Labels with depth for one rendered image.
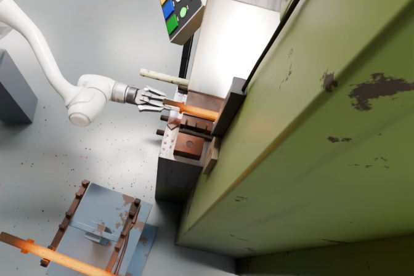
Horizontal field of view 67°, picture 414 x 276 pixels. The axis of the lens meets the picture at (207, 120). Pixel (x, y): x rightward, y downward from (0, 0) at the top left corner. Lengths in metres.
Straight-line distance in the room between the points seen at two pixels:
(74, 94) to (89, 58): 1.51
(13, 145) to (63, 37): 0.98
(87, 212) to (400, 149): 1.32
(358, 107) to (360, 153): 0.11
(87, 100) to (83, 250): 0.64
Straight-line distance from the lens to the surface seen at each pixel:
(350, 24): 0.32
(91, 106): 1.29
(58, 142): 2.49
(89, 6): 3.17
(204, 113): 1.40
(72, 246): 1.54
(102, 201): 1.54
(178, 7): 1.67
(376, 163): 0.48
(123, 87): 1.41
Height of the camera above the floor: 2.24
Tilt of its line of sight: 63 degrees down
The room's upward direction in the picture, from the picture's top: 21 degrees clockwise
